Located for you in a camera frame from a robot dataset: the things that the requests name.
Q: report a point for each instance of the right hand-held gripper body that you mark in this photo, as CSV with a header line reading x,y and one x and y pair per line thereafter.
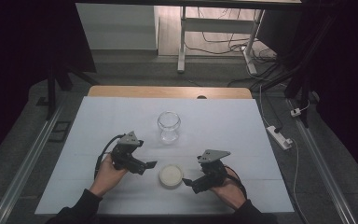
x,y
210,176

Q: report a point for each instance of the clear glass jar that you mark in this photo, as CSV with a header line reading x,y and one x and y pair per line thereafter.
x,y
169,127

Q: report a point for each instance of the black rectangular floor frame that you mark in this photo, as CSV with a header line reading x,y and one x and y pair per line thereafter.
x,y
52,134

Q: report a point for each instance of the small white adapter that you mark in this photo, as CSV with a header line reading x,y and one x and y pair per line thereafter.
x,y
296,112

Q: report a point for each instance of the white table cover sheet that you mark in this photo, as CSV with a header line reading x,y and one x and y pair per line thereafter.
x,y
217,130

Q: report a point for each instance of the white desk frame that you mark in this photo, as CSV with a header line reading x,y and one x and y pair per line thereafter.
x,y
217,25

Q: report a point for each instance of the black table grommet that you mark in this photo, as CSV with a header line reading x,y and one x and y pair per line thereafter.
x,y
201,97

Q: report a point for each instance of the white power strip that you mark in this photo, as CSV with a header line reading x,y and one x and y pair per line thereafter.
x,y
280,138

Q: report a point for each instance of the black metal stand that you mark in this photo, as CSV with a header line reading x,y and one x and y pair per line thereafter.
x,y
52,93
304,87

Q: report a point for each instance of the black plug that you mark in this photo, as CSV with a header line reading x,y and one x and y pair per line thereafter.
x,y
278,128

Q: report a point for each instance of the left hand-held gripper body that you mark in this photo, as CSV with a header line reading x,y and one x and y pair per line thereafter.
x,y
125,157

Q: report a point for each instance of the aluminium floor rail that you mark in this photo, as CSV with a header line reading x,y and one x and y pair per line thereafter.
x,y
24,168
320,168

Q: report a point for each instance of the person's right hand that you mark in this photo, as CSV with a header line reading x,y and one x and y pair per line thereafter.
x,y
229,193

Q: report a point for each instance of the cream round jar lid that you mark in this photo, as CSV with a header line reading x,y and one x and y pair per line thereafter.
x,y
171,176

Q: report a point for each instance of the person's left hand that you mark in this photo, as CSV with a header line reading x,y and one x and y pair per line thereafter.
x,y
109,177

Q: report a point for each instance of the black curtain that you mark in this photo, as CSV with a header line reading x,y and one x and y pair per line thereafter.
x,y
351,77
18,46

